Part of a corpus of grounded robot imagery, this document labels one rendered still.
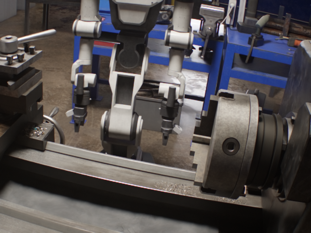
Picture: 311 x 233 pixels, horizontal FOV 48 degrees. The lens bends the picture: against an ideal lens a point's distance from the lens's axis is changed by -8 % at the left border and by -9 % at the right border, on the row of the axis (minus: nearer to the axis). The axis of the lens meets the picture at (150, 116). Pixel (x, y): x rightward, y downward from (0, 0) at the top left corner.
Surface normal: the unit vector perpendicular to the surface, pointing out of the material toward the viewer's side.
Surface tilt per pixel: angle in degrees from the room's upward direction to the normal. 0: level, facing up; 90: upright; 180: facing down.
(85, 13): 90
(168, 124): 79
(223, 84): 90
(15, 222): 0
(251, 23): 90
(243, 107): 19
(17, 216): 49
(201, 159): 31
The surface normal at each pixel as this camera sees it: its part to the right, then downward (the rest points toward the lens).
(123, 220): -0.07, -0.93
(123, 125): -0.04, 0.07
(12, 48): 0.71, 0.40
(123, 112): -0.07, 0.29
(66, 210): 0.29, -0.77
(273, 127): 0.04, -0.66
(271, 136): -0.04, -0.39
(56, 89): 0.11, -0.87
